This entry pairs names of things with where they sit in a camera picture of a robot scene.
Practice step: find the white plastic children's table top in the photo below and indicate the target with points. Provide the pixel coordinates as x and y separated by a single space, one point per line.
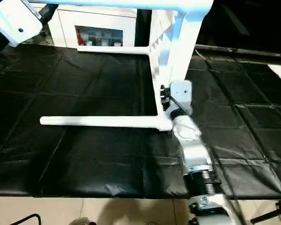
178 47

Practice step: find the white plastic table leg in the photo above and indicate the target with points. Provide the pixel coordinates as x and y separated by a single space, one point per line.
103 123
112 49
107 3

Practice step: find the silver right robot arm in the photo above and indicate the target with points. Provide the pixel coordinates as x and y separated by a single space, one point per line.
194 150

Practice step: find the red bottle in cabinet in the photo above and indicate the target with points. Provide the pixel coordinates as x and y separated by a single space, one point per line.
79 36

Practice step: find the white glass-door cabinet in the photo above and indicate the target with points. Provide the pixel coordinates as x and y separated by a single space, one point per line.
98 18

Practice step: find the black work mat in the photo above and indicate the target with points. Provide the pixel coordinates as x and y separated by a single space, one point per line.
84 84

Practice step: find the black metal bar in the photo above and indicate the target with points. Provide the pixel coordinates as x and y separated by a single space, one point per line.
243 50

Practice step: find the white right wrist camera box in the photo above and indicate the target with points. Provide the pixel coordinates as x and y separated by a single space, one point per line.
180 91

